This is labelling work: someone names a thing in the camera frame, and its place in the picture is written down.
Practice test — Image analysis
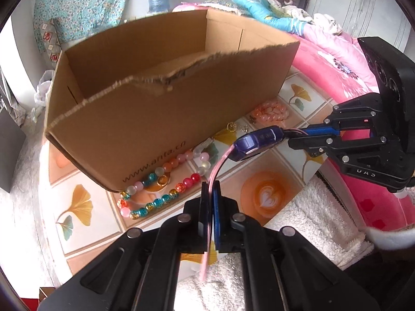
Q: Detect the purple pink strap watch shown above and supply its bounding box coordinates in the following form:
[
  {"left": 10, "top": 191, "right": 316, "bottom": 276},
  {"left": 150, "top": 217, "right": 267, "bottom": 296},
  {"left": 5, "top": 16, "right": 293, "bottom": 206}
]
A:
[{"left": 199, "top": 126, "right": 308, "bottom": 282}]

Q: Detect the colourful bead necklace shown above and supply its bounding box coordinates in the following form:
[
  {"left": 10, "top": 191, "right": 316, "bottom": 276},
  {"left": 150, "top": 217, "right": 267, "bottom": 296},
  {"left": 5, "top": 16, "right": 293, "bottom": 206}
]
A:
[{"left": 117, "top": 148, "right": 212, "bottom": 220}]

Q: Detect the white fluffy towel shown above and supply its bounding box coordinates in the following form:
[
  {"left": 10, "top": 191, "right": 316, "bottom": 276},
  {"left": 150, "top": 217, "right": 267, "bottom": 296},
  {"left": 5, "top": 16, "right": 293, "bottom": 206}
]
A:
[{"left": 174, "top": 175, "right": 374, "bottom": 310}]

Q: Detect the red gift bag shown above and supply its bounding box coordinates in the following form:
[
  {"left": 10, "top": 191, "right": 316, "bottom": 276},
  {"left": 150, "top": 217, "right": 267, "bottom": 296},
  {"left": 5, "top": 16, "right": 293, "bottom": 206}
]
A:
[{"left": 20, "top": 286, "right": 56, "bottom": 311}]

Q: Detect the turquoise pillow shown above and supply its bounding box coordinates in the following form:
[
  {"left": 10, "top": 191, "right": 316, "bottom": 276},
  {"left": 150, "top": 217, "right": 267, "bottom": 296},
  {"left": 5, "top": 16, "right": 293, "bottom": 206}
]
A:
[{"left": 232, "top": 0, "right": 310, "bottom": 37}]

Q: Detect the brown cardboard box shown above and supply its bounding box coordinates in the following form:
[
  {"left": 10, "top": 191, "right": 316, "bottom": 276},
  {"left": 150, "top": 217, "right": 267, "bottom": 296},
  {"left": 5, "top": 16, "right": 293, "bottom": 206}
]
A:
[{"left": 44, "top": 9, "right": 299, "bottom": 192}]

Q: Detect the dark grey cabinet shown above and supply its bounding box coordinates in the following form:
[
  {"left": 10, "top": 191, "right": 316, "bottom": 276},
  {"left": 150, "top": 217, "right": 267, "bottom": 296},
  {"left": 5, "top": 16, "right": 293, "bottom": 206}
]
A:
[{"left": 0, "top": 108, "right": 26, "bottom": 193}]

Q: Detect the white plastic bag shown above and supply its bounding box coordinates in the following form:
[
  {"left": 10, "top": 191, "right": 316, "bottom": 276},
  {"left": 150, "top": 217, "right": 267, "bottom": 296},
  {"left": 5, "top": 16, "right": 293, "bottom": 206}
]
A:
[{"left": 30, "top": 69, "right": 54, "bottom": 122}]

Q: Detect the patterned hanging cloth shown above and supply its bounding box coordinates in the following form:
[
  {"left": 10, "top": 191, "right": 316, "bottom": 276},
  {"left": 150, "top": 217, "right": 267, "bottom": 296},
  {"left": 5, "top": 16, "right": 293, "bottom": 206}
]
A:
[{"left": 40, "top": 19, "right": 62, "bottom": 68}]

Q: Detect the floral blue curtain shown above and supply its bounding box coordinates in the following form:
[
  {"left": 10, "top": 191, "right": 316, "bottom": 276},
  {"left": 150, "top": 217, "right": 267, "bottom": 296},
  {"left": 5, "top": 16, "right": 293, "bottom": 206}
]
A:
[{"left": 33, "top": 0, "right": 127, "bottom": 47}]

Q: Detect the pink bead bracelet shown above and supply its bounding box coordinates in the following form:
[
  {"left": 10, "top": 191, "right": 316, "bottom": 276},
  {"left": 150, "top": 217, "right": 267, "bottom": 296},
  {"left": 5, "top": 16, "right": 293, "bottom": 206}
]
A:
[{"left": 249, "top": 100, "right": 291, "bottom": 129}]

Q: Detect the gold ring charm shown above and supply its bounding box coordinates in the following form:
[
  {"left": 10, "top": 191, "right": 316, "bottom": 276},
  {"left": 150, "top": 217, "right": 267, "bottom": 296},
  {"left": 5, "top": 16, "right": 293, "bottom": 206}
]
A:
[{"left": 226, "top": 122, "right": 238, "bottom": 132}]

